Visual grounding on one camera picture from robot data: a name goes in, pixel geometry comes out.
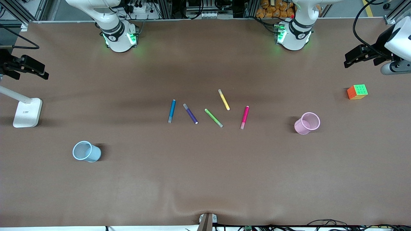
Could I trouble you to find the pink marker pen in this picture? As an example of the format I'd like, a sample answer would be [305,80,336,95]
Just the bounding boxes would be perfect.
[240,106,250,130]

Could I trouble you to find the blue marker pen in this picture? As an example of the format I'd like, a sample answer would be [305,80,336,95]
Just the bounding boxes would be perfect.
[168,99,176,124]

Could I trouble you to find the colourful puzzle cube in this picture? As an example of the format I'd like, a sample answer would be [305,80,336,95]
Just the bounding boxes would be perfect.
[347,84,369,100]

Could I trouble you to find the pink plastic cup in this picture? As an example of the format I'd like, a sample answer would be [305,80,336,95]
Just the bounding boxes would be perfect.
[294,112,321,135]

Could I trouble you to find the orange snack packets pile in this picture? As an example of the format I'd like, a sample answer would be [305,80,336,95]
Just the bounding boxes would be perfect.
[256,0,296,18]

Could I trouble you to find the light blue plastic cup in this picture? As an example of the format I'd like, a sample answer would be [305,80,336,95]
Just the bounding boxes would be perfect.
[72,141,102,163]

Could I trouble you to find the white power strip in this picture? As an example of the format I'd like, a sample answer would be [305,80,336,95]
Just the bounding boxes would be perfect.
[127,0,161,20]

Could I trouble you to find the yellow marker pen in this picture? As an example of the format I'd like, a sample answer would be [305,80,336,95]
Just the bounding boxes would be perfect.
[218,89,231,111]

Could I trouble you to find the green marker pen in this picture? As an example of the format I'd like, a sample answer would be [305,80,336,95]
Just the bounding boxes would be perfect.
[205,108,223,128]

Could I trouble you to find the purple marker pen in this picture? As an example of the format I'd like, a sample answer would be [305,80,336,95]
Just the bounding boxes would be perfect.
[183,103,198,124]

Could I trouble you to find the brown table cover sheet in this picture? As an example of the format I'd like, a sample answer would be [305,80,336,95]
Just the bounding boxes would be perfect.
[0,18,411,227]

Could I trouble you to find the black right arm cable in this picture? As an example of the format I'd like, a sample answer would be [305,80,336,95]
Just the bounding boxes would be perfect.
[0,24,40,50]

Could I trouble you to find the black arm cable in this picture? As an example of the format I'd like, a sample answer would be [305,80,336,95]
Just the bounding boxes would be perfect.
[0,24,40,50]
[353,0,392,59]

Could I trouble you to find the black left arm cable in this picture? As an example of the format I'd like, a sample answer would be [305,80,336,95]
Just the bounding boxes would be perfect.
[353,0,392,59]

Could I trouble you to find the aluminium frame profile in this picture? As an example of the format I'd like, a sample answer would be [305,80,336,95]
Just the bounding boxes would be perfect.
[384,0,411,25]
[0,0,37,32]

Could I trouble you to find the black cable bundle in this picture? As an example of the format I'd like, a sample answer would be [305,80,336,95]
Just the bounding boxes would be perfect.
[308,219,411,231]

